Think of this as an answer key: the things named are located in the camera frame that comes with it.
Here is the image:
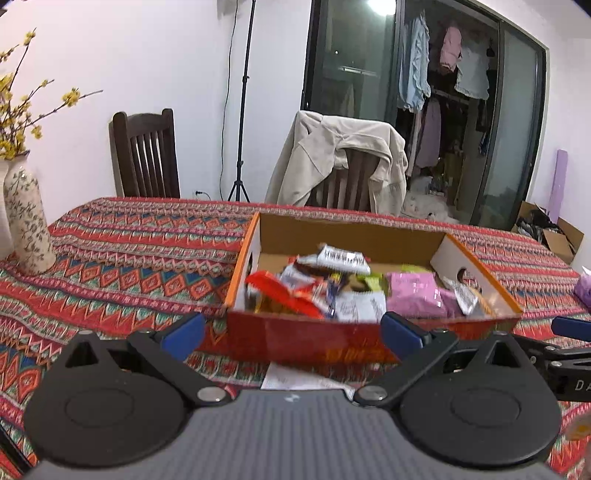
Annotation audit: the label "white grey snack packet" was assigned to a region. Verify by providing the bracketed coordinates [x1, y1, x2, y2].
[279, 265, 324, 289]

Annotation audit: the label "purple tissue pack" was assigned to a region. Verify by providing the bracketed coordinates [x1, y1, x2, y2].
[574, 267, 591, 309]

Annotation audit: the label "white hanging blouse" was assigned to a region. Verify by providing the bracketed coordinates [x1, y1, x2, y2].
[455, 44, 490, 100]

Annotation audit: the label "black power cable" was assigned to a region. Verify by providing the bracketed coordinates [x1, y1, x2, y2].
[220, 0, 239, 197]

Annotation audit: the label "white snack packet green trim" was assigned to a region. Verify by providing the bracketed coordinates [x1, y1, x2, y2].
[335, 291, 386, 323]

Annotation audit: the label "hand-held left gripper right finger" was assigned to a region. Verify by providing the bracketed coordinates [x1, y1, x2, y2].
[353, 311, 536, 409]

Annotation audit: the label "floral ceramic vase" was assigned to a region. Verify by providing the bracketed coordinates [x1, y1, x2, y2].
[4, 152, 57, 274]

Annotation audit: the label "brown cardboard carton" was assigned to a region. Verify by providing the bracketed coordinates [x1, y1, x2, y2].
[512, 200, 585, 265]

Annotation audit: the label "lilac hanging garments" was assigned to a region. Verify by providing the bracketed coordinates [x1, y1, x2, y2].
[413, 99, 443, 169]

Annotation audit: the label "white barcode snack packet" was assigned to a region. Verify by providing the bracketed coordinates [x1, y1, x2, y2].
[295, 243, 372, 276]

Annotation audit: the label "silver white snack packet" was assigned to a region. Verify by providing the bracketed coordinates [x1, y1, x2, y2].
[443, 277, 481, 315]

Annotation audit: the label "pink snack packet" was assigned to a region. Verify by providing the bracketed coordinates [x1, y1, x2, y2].
[438, 288, 465, 317]
[385, 271, 448, 319]

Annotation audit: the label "pink hanging garment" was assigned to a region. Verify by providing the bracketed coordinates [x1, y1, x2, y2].
[438, 26, 463, 73]

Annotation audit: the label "dark wooden chair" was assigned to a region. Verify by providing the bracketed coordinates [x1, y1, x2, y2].
[109, 108, 182, 199]

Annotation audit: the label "beige jacket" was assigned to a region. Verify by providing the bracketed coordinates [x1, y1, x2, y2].
[264, 110, 409, 217]

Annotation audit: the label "red snack packet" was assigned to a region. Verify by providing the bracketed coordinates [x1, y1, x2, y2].
[246, 271, 326, 319]

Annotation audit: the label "orange cardboard box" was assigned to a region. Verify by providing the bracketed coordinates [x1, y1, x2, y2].
[225, 212, 524, 365]

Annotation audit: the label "yellow blossom branches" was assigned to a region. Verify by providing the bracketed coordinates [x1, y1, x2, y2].
[0, 28, 103, 161]

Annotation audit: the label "purple rolled mat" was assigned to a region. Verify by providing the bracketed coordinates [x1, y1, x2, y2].
[549, 148, 568, 217]

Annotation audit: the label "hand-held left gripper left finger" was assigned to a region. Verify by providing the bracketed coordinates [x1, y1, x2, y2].
[58, 313, 232, 409]

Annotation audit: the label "black light stand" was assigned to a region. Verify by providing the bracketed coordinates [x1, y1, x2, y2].
[226, 0, 258, 203]

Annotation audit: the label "light blue hanging shirt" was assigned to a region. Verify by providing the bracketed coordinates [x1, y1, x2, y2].
[398, 14, 431, 112]

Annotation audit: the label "wooden chair under jacket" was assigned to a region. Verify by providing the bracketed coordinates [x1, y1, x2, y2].
[307, 148, 384, 212]

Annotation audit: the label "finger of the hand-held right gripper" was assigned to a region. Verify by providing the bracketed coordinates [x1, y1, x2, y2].
[551, 316, 591, 343]
[508, 336, 591, 370]

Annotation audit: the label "white paper slip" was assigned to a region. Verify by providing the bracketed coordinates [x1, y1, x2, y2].
[261, 362, 370, 393]

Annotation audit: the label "white plush toy pile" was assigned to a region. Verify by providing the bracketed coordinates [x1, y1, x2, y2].
[406, 178, 451, 217]

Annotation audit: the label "wardrobe with hanging clothes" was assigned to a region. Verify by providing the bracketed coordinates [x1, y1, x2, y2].
[302, 0, 548, 232]

